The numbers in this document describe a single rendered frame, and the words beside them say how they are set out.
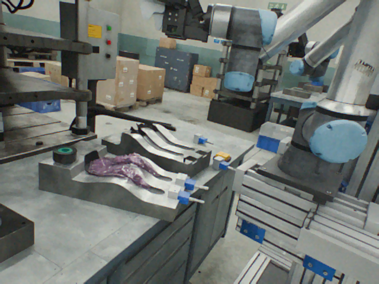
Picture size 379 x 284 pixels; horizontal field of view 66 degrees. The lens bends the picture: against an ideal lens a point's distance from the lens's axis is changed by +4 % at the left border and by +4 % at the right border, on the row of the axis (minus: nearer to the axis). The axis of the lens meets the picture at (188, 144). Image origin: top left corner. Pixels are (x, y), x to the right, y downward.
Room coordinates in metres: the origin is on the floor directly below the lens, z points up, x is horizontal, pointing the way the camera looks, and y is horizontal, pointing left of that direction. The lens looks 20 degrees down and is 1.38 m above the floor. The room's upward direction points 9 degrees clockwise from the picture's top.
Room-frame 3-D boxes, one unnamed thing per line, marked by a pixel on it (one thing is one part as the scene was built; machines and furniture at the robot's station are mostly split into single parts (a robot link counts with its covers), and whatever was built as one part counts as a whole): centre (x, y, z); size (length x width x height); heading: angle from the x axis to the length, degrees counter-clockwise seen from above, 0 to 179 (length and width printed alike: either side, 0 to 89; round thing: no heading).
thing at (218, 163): (1.31, -0.20, 0.83); 0.13 x 0.05 x 0.05; 55
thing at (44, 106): (4.43, 2.51, 0.11); 0.61 x 0.43 x 0.22; 68
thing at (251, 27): (0.77, -0.11, 1.43); 0.11 x 0.08 x 0.09; 84
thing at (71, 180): (0.98, 0.24, 0.86); 0.50 x 0.26 x 0.11; 81
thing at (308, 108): (0.86, -0.38, 1.20); 0.13 x 0.12 x 0.14; 174
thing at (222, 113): (5.91, -1.03, 1.03); 1.54 x 0.94 x 2.06; 152
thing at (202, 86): (8.18, -0.22, 0.42); 0.86 x 0.33 x 0.83; 62
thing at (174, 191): (0.89, -0.02, 0.86); 0.13 x 0.05 x 0.05; 81
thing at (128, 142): (1.34, 0.16, 0.87); 0.50 x 0.26 x 0.14; 64
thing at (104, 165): (0.99, 0.23, 0.90); 0.26 x 0.18 x 0.08; 81
